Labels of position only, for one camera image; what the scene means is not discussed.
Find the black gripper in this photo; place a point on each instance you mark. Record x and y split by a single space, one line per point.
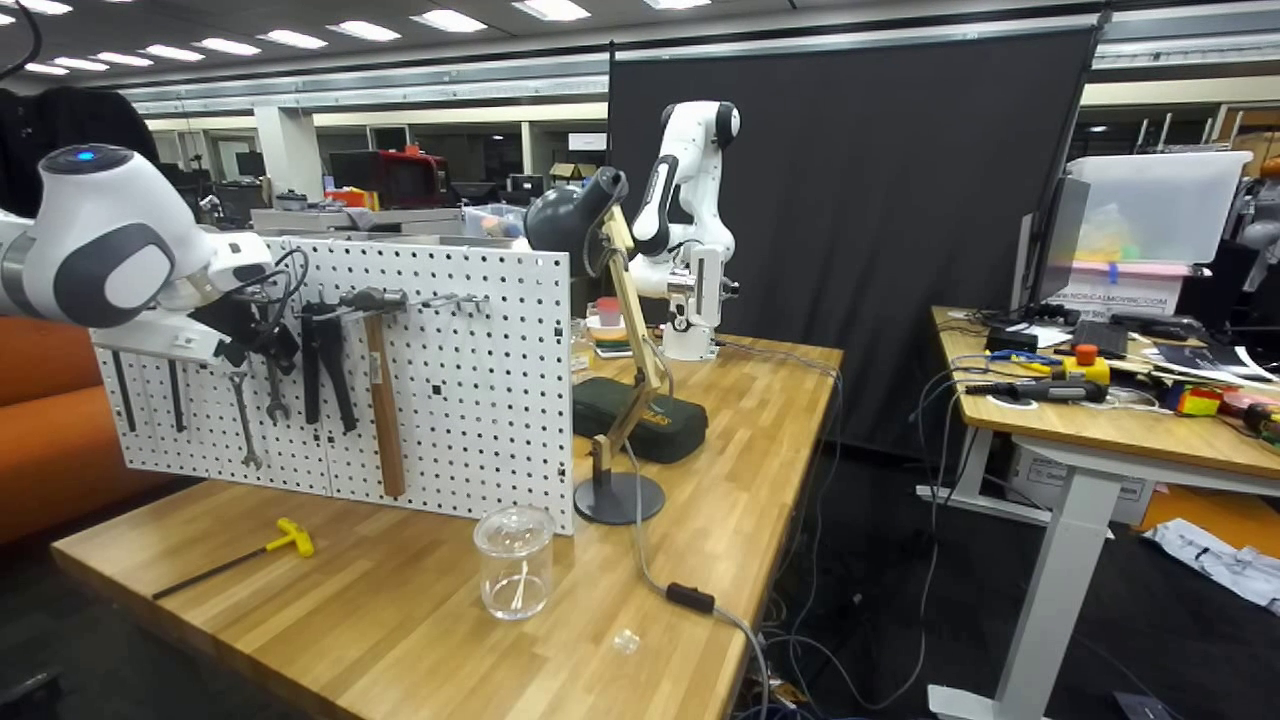
245 326

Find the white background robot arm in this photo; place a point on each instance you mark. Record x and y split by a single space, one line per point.
695 173

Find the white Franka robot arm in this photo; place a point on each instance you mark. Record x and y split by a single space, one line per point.
104 241

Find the white metal pegboard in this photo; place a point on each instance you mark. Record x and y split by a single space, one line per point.
481 401

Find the rectangular ceiling light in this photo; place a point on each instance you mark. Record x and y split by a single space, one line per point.
451 20
551 9
363 28
295 38

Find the gold desk lamp black head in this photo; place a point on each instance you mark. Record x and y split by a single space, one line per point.
624 304

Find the black oval pad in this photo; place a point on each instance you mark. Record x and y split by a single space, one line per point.
655 422

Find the small clear plastic bag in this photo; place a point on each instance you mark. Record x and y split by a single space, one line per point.
624 641

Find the black curtain partition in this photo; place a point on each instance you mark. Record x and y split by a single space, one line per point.
866 225

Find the wooden desk white legs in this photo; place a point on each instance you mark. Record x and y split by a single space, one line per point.
1081 434

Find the yellow emergency stop button box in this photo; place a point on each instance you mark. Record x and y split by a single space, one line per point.
1087 367

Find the clear plastic storage bin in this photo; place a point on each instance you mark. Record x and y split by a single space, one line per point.
1161 201

